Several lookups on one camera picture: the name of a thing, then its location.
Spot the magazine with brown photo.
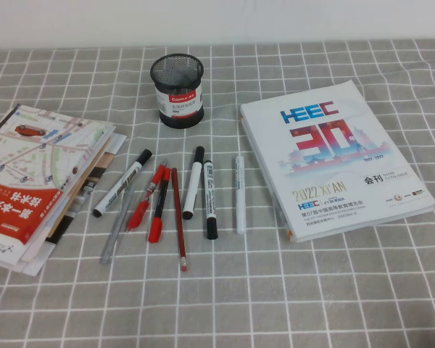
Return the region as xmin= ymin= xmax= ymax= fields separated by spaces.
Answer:
xmin=45 ymin=144 xmax=113 ymax=244

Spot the plain white marker black cap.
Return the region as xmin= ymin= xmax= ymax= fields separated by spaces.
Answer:
xmin=182 ymin=146 xmax=206 ymax=220

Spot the black mesh pen holder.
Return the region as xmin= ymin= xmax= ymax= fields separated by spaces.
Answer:
xmin=150 ymin=53 xmax=206 ymax=130

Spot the red pencil with eraser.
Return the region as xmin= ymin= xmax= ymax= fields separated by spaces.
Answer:
xmin=171 ymin=167 xmax=189 ymax=272

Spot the red gel pen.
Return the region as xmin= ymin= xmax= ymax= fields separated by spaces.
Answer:
xmin=125 ymin=159 xmax=169 ymax=233

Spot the white marker black tip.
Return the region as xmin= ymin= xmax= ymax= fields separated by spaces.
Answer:
xmin=202 ymin=159 xmax=219 ymax=240

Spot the white marker gold print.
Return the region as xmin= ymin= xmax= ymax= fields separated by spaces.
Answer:
xmin=92 ymin=148 xmax=153 ymax=218

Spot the white paper sheet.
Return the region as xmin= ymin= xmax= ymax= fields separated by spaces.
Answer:
xmin=104 ymin=132 xmax=128 ymax=160

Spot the clear grey gel pen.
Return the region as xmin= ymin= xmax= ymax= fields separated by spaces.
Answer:
xmin=100 ymin=184 xmax=137 ymax=265

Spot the red black marker pen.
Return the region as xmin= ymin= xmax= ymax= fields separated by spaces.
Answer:
xmin=148 ymin=167 xmax=172 ymax=244

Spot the slim white pen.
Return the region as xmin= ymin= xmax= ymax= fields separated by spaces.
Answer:
xmin=235 ymin=154 xmax=247 ymax=235

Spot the red white map book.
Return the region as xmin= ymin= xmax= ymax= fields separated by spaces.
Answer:
xmin=0 ymin=104 xmax=116 ymax=246

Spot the white HEEC show catalogue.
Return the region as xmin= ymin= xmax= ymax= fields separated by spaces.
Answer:
xmin=239 ymin=79 xmax=435 ymax=243

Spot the white printed brochure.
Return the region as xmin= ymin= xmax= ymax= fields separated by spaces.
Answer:
xmin=0 ymin=231 xmax=55 ymax=277

